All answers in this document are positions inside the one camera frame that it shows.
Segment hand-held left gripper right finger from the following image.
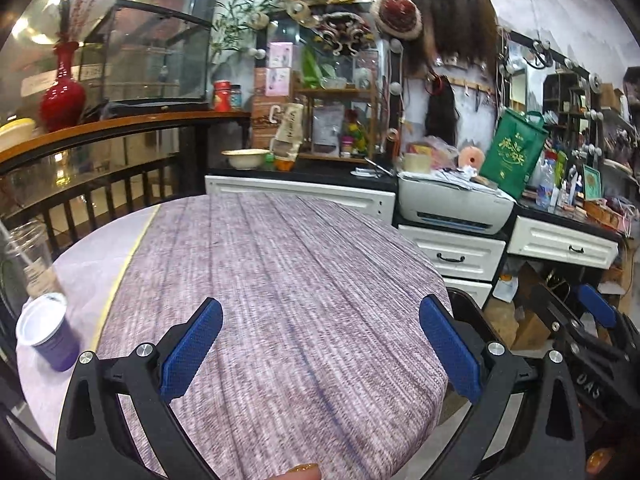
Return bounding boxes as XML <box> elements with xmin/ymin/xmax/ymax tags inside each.
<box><xmin>419</xmin><ymin>294</ymin><xmax>586</xmax><ymax>480</ymax></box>

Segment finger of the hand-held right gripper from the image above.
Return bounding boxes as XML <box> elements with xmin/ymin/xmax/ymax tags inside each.
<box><xmin>532</xmin><ymin>284</ymin><xmax>589</xmax><ymax>356</ymax></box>
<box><xmin>576</xmin><ymin>284</ymin><xmax>618</xmax><ymax>329</ymax></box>

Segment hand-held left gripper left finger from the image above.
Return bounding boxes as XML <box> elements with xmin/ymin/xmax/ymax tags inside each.
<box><xmin>56</xmin><ymin>297</ymin><xmax>224</xmax><ymax>480</ymax></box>

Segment person's right hand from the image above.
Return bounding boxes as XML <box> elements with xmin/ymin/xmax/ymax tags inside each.
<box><xmin>585</xmin><ymin>449</ymin><xmax>617</xmax><ymax>476</ymax></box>

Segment person's left hand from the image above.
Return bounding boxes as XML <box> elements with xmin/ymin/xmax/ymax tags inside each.
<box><xmin>272</xmin><ymin>462</ymin><xmax>322</xmax><ymax>480</ymax></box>

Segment cardboard box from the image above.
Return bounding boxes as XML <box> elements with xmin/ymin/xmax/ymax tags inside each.
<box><xmin>514</xmin><ymin>304</ymin><xmax>552</xmax><ymax>352</ymax></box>

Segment white pouch orange label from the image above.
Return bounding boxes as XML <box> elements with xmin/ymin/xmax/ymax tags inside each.
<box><xmin>492</xmin><ymin>272</ymin><xmax>519</xmax><ymax>304</ymax></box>

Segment white drawer cabinet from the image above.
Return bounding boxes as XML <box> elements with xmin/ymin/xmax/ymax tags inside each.
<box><xmin>205</xmin><ymin>167</ymin><xmax>622</xmax><ymax>312</ymax></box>

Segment wicker basket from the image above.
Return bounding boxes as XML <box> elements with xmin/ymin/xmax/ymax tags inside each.
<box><xmin>582</xmin><ymin>200</ymin><xmax>627</xmax><ymax>229</ymax></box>

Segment green framed picture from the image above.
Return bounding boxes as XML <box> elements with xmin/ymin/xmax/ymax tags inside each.
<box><xmin>582</xmin><ymin>165</ymin><xmax>604</xmax><ymax>202</ymax></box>

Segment purple grey tablecloth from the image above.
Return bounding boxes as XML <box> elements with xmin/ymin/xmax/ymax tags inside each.
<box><xmin>95</xmin><ymin>192</ymin><xmax>454</xmax><ymax>480</ymax></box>

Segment clear water bottle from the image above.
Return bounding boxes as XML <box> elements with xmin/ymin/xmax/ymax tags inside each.
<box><xmin>537</xmin><ymin>157</ymin><xmax>559</xmax><ymax>209</ymax></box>

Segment white printer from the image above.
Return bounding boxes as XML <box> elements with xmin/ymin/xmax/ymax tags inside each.
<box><xmin>397</xmin><ymin>172</ymin><xmax>517</xmax><ymax>235</ymax></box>

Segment purple yogurt cup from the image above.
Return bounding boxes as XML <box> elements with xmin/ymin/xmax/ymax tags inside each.
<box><xmin>15</xmin><ymin>292</ymin><xmax>81</xmax><ymax>372</ymax></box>

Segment green tote bag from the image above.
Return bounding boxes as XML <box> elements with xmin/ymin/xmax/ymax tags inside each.
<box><xmin>480</xmin><ymin>108</ymin><xmax>550</xmax><ymax>200</ymax></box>

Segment clear plastic drink cup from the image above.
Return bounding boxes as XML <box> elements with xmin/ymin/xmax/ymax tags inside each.
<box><xmin>0</xmin><ymin>220</ymin><xmax>64</xmax><ymax>302</ymax></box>

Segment pink plastic bag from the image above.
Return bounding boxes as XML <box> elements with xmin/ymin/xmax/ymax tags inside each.
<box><xmin>407</xmin><ymin>142</ymin><xmax>459</xmax><ymax>171</ymax></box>

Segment cream enamel bowl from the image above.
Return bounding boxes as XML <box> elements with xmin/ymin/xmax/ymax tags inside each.
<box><xmin>221</xmin><ymin>149</ymin><xmax>271</xmax><ymax>170</ymax></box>

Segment white straw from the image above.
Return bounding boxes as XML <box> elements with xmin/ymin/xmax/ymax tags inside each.
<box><xmin>0</xmin><ymin>221</ymin><xmax>31</xmax><ymax>272</ymax></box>

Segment vanity mirror with bulbs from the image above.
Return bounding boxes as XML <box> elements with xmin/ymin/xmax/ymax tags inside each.
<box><xmin>500</xmin><ymin>30</ymin><xmax>640</xmax><ymax>176</ymax></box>

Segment black hanging wig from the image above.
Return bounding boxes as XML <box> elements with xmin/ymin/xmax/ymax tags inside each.
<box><xmin>425</xmin><ymin>75</ymin><xmax>460</xmax><ymax>147</ymax></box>

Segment wooden railing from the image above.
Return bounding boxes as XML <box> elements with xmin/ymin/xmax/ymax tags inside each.
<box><xmin>0</xmin><ymin>110</ymin><xmax>252</xmax><ymax>257</ymax></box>

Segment beige paper snack bag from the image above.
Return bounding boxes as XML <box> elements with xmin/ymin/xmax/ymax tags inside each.
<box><xmin>270</xmin><ymin>103</ymin><xmax>305</xmax><ymax>171</ymax></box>

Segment brown box with white hook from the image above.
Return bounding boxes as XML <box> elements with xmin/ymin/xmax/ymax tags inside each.
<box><xmin>251</xmin><ymin>67</ymin><xmax>282</xmax><ymax>149</ymax></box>

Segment red tin can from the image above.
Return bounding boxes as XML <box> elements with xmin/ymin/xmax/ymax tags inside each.
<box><xmin>212</xmin><ymin>80</ymin><xmax>233</xmax><ymax>112</ymax></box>

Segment yellow lidded bowl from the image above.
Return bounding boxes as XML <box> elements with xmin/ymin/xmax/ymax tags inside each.
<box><xmin>0</xmin><ymin>118</ymin><xmax>37</xmax><ymax>152</ymax></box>

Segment red vase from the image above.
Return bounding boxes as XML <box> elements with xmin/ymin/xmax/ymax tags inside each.
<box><xmin>40</xmin><ymin>41</ymin><xmax>87</xmax><ymax>134</ymax></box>

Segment wooden shelf rack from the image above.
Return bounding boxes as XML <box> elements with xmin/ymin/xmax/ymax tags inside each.
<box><xmin>294</xmin><ymin>86</ymin><xmax>382</xmax><ymax>162</ymax></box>

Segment glass display case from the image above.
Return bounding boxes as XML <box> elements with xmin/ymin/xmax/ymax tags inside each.
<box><xmin>79</xmin><ymin>0</ymin><xmax>214</xmax><ymax>112</ymax></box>

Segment pink photo cards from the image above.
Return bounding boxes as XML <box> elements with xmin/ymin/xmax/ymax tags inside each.
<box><xmin>265</xmin><ymin>42</ymin><xmax>294</xmax><ymax>97</ymax></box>

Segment hanging brown hair extensions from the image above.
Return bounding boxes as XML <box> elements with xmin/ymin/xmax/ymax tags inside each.
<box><xmin>404</xmin><ymin>0</ymin><xmax>499</xmax><ymax>79</ymax></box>

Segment ornate headdress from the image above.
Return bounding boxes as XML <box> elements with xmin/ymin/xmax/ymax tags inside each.
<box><xmin>315</xmin><ymin>12</ymin><xmax>367</xmax><ymax>56</ymax></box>

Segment red hat with fur trim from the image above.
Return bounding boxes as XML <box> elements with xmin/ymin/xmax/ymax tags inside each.
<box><xmin>372</xmin><ymin>0</ymin><xmax>423</xmax><ymax>40</ymax></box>

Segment green leafy branches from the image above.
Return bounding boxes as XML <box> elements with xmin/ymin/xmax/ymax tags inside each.
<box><xmin>210</xmin><ymin>0</ymin><xmax>312</xmax><ymax>64</ymax></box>

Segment dried flower branches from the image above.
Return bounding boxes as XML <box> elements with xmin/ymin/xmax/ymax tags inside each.
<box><xmin>57</xmin><ymin>0</ymin><xmax>102</xmax><ymax>47</ymax></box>

